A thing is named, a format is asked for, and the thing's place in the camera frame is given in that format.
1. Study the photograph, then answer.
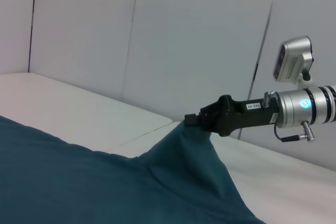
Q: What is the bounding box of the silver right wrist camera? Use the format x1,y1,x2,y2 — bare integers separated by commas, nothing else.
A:
273,35,314,89

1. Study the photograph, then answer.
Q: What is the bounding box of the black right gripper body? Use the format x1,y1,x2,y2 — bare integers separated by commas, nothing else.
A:
214,94,280,138

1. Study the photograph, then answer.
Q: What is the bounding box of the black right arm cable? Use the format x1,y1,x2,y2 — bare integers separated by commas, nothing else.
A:
263,91,319,144

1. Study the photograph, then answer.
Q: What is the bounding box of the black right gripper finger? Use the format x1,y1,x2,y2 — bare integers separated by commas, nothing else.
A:
198,119,221,137
184,100,224,128

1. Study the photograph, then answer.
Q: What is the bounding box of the blue teal shirt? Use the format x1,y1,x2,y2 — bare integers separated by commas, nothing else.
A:
0,115,269,224

